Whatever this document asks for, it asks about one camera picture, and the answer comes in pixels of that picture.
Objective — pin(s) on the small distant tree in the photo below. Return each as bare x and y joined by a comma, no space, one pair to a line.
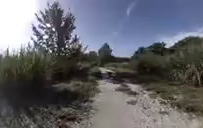
105,51

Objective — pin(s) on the pale dirt path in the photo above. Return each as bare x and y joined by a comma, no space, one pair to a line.
114,106

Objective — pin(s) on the tall dark tree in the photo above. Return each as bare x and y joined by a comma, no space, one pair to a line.
55,31

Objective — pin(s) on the green bushes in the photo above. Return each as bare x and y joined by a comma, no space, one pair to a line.
182,61

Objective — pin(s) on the tall reed grass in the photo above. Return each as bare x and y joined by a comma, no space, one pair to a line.
19,71

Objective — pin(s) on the dry grass ground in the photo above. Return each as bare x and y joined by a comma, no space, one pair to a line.
189,96

